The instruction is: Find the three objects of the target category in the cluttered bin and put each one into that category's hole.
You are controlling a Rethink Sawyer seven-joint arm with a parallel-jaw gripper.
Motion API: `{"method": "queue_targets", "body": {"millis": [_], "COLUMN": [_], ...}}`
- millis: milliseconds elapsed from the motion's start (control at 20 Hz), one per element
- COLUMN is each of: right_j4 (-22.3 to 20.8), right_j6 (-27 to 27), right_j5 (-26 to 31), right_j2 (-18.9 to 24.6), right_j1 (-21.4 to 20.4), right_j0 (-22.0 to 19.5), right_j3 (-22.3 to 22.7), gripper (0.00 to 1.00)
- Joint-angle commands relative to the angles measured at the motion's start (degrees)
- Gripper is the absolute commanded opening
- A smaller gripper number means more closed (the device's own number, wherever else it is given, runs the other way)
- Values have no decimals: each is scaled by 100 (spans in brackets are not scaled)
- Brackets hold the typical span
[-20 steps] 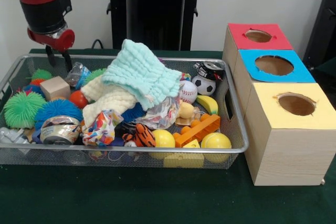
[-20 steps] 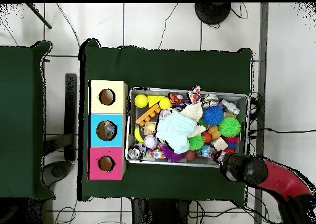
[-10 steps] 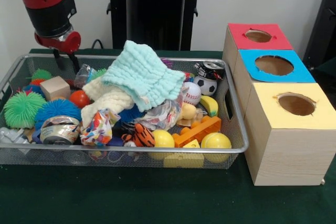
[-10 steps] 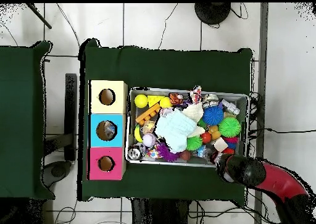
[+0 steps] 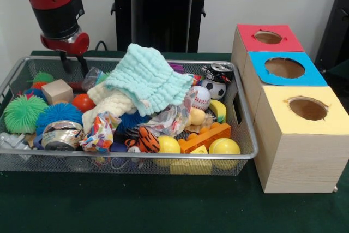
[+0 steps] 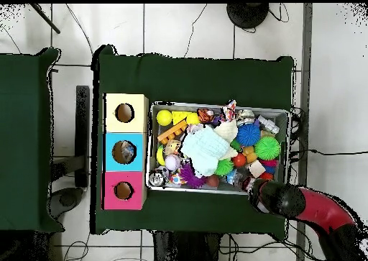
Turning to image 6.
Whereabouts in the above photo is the dark green table cloth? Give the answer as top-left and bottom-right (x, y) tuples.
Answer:
(90, 44), (295, 240)
(0, 47), (65, 234)

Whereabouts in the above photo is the thin black cable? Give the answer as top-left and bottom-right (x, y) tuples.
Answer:
(65, 3), (94, 56)
(183, 3), (208, 59)

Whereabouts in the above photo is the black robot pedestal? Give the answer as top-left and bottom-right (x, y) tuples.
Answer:
(152, 230), (224, 261)

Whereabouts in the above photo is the orange block toy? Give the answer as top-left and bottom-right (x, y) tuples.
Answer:
(157, 119), (188, 145)

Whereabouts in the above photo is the mint green muslin cloth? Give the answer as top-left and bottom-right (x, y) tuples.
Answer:
(180, 125), (231, 177)

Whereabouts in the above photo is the silver wire mesh bin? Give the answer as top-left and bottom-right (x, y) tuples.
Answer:
(145, 101), (291, 198)

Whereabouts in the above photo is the black upright stand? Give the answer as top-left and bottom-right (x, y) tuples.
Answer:
(51, 85), (91, 188)

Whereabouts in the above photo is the blue spiky ball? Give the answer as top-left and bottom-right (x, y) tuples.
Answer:
(236, 123), (262, 147)

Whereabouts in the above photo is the green spiky ball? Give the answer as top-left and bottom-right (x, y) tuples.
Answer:
(214, 158), (234, 177)
(254, 136), (281, 161)

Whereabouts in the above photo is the purple spiky ball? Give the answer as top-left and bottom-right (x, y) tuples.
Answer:
(179, 162), (206, 188)

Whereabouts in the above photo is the grey floor cable cover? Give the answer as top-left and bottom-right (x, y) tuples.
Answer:
(295, 3), (313, 261)

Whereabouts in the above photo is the black tripod leg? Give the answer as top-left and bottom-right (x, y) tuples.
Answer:
(29, 3), (62, 35)

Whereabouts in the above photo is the wooden three-hole box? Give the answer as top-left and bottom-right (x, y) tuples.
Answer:
(102, 93), (150, 211)

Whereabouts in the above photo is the clear bottle with blue label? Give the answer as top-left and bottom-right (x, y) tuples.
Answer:
(226, 170), (245, 187)

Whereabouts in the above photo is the black round stand base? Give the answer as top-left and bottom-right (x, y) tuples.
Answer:
(226, 3), (270, 29)

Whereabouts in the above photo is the white baseball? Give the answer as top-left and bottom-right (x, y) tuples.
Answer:
(165, 154), (182, 172)

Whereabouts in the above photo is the crushed clear plastic bottle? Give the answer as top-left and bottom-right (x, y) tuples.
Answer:
(120, 141), (137, 161)

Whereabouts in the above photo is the cream muslin cloth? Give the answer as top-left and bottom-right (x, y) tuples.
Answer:
(213, 118), (239, 160)

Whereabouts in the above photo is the black power cable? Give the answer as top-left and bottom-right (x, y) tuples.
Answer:
(288, 147), (368, 158)

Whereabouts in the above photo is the grey oval floor object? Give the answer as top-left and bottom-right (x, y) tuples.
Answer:
(47, 186), (85, 219)

